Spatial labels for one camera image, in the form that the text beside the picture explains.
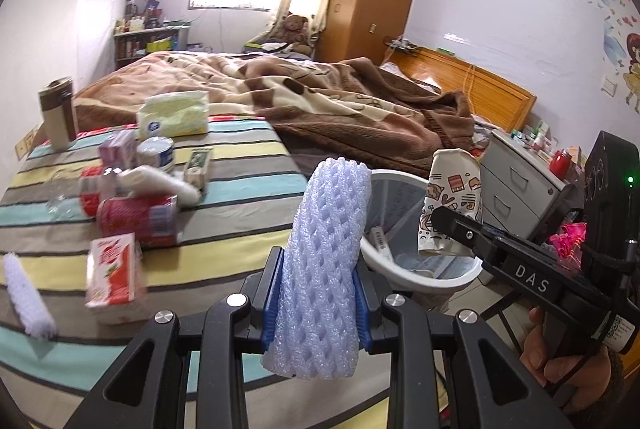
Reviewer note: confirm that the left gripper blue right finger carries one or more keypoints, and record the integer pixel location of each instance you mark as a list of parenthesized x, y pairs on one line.
[(362, 284)]

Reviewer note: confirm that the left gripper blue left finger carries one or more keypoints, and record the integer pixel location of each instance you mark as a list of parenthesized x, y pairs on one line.
[(270, 286)]

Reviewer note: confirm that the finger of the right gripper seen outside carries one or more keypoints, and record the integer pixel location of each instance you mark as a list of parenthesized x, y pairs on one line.
[(459, 228)]

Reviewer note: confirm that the white foam fruit net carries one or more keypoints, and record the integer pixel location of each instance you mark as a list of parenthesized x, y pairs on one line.
[(316, 333)]

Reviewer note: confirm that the patterned paper cup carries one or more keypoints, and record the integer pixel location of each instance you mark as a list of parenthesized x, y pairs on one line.
[(454, 183)]

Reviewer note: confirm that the white round trash bin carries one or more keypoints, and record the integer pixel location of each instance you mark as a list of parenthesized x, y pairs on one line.
[(390, 243)]

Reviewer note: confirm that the person's right hand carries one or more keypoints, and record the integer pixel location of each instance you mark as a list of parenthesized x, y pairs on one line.
[(598, 384)]

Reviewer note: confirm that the grey bedside drawer cabinet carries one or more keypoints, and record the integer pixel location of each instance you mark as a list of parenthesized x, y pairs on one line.
[(519, 192)]

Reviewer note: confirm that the red jar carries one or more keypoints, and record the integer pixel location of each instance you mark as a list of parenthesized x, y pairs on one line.
[(560, 164)]

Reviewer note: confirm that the wooden headboard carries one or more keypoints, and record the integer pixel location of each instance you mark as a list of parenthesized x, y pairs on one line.
[(490, 96)]

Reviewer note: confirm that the red can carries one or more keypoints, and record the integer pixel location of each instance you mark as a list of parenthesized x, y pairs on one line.
[(152, 219)]

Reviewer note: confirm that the green white small box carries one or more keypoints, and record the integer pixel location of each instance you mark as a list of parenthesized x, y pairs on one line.
[(196, 170)]

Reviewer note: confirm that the red strawberry milk carton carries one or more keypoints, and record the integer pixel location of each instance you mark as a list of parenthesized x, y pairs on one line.
[(116, 290)]

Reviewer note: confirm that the brown fleece blanket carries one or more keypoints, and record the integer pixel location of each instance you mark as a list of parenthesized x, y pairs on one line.
[(352, 108)]

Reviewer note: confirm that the striped bed sheet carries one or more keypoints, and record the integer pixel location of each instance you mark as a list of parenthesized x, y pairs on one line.
[(191, 256)]

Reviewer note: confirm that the white blue can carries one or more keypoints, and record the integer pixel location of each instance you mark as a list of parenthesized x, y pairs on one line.
[(157, 152)]

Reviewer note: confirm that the green tissue pack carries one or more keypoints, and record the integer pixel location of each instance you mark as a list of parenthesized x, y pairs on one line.
[(174, 114)]

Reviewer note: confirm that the small pink purple carton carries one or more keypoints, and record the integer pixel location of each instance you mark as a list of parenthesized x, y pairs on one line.
[(118, 150)]

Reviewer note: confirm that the clear plastic bottle red label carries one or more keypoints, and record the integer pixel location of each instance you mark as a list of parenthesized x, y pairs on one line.
[(78, 193)]

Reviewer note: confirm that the brown teddy bear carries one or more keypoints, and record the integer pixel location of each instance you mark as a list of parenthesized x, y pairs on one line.
[(293, 30)]

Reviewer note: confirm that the brown beige thermos cup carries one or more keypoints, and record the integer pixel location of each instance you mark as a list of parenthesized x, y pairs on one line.
[(58, 113)]

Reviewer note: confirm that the cluttered shelf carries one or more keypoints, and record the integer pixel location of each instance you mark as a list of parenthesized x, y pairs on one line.
[(138, 34)]

